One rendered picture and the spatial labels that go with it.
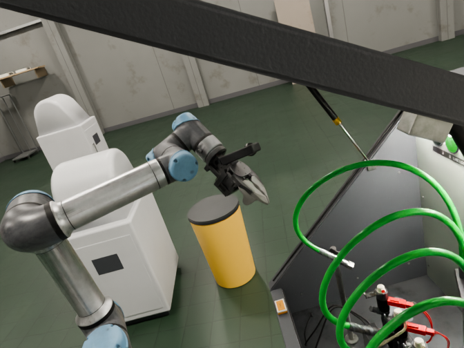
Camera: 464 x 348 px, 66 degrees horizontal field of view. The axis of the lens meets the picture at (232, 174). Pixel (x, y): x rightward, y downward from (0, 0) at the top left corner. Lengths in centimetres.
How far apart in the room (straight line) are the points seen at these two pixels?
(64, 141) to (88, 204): 526
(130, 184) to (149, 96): 930
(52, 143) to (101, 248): 385
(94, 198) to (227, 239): 176
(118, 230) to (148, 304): 63
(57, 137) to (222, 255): 410
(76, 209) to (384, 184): 87
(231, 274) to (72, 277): 179
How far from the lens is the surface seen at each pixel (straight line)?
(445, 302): 67
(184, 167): 89
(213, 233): 253
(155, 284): 267
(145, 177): 90
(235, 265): 271
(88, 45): 1048
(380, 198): 121
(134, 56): 1010
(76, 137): 604
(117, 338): 110
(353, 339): 125
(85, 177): 254
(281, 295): 125
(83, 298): 115
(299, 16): 943
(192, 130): 104
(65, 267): 110
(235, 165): 100
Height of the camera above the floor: 179
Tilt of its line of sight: 22 degrees down
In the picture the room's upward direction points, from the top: 17 degrees counter-clockwise
